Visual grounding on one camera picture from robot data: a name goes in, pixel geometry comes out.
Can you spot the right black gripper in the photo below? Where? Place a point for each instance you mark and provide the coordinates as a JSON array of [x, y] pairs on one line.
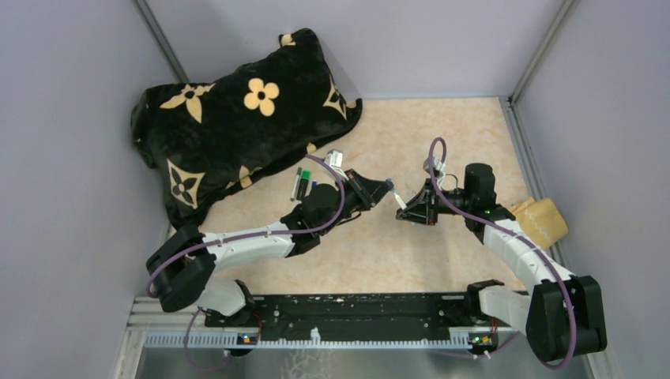
[[420, 209]]

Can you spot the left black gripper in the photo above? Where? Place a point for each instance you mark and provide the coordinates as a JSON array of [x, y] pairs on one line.
[[357, 188]]

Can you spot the white light-blue pen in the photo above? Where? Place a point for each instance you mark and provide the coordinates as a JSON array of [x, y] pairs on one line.
[[399, 200]]

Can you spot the black green highlighter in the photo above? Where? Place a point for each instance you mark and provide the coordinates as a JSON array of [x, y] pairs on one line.
[[303, 184]]

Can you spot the white green-tip pen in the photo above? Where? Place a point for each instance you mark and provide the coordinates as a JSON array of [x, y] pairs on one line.
[[296, 184]]

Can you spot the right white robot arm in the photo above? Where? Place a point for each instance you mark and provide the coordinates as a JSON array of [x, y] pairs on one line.
[[561, 314]]

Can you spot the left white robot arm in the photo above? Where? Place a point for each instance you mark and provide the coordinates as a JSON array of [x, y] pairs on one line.
[[182, 272]]

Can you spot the black floral plush blanket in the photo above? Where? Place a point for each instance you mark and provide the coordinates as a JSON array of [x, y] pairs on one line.
[[209, 141]]

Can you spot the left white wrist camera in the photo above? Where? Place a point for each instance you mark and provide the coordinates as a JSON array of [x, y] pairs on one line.
[[334, 159]]

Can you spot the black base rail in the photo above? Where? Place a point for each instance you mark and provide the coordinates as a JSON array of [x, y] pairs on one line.
[[360, 318]]

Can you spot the grey cable duct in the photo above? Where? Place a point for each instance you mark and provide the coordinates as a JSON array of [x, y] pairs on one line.
[[233, 340]]

